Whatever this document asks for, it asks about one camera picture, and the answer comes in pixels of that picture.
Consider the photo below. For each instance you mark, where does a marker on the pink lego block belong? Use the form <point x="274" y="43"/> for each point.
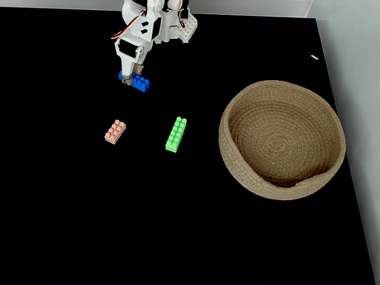
<point x="115" y="132"/>

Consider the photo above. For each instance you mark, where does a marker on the blue lego block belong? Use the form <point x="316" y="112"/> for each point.
<point x="141" y="82"/>

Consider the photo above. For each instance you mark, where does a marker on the green lego block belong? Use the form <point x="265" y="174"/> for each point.
<point x="176" y="135"/>

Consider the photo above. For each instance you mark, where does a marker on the small white scrap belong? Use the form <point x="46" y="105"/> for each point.
<point x="314" y="57"/>

